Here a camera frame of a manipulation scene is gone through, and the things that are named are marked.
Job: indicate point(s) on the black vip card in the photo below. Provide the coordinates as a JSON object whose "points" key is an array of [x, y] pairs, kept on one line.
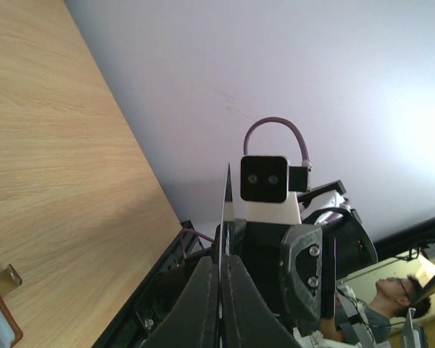
{"points": [[226, 235]]}

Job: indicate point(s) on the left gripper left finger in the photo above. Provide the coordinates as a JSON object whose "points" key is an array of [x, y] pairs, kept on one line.
{"points": [[193, 321]]}

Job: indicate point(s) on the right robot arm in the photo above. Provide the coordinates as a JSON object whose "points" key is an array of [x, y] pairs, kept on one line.
{"points": [[322, 206]]}

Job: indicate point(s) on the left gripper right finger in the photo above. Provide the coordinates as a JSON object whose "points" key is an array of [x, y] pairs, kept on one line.
{"points": [[248, 321]]}

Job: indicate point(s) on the person with glasses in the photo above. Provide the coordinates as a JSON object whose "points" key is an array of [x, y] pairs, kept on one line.
{"points": [[394, 296]]}

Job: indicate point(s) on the black front rail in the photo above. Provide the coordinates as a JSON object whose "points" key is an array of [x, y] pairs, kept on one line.
{"points": [[156, 295]]}

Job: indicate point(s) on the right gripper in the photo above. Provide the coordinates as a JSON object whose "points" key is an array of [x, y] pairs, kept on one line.
{"points": [[295, 267]]}

